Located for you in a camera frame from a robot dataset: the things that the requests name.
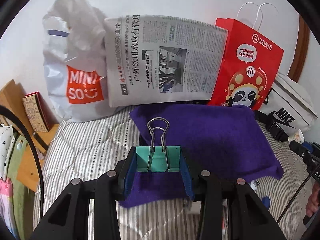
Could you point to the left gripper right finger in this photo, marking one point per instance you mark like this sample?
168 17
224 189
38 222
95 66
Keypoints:
189 171

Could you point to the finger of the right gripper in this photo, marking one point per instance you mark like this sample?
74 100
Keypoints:
303 150

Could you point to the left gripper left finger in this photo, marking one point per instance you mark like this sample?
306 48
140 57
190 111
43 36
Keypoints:
127 174

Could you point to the teal binder clip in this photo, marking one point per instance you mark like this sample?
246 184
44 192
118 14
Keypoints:
158 159

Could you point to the white Nike waist bag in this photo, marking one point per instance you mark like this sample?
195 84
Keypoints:
286 109

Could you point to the purple towel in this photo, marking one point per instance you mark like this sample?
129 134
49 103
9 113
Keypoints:
226 141

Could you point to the striped bed quilt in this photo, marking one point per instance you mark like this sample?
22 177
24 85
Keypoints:
157 205

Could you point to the red panda paper bag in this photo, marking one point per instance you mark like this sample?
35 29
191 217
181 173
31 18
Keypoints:
249 66

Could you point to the patterned book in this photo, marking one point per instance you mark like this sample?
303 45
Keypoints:
35 113

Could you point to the folded newspaper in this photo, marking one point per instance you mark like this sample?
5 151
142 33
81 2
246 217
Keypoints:
156 59

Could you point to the white Miniso plastic bag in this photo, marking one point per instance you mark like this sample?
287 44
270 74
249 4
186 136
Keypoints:
75 68

